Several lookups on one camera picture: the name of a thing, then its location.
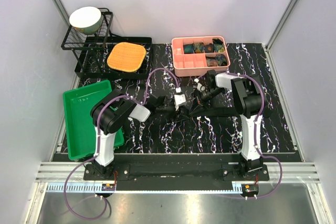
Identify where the rolled black green tie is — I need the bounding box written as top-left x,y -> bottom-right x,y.
212,38 -> 226,52

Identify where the rolled colourful large tie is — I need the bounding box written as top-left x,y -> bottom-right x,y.
206,54 -> 228,67

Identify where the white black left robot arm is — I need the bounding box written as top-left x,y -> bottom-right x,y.
90,88 -> 186,180

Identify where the orange woven square mat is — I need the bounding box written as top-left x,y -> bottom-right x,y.
107,42 -> 146,73

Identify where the pink divided organizer box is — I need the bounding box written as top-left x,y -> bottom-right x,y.
172,36 -> 230,77

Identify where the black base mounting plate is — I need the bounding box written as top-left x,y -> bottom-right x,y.
83,153 -> 269,182

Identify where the black wire dish rack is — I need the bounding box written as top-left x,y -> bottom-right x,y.
61,8 -> 153,80

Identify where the white green ceramic bowl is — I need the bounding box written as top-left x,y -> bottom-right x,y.
69,6 -> 103,35

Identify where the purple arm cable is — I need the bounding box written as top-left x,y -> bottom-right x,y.
195,71 -> 284,199
63,68 -> 182,220

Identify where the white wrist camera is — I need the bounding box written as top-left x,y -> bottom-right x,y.
174,88 -> 186,111
194,78 -> 207,92

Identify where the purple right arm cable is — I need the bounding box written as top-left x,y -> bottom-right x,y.
195,71 -> 284,199

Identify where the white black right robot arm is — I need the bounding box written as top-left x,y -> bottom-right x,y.
192,70 -> 267,180

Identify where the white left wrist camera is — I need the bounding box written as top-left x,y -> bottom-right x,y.
174,88 -> 186,111

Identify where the rolled green patterned tie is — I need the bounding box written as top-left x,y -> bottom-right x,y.
193,42 -> 205,54

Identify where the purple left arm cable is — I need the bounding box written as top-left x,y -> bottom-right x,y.
63,68 -> 182,220

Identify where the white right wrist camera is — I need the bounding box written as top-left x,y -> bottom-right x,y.
194,78 -> 207,92

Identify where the rolled orange dark tie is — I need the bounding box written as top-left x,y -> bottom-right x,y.
204,44 -> 214,53

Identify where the rolled dark teal tie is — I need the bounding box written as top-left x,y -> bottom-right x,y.
183,44 -> 194,54

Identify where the green plastic tray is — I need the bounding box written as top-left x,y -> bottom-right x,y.
63,80 -> 112,161

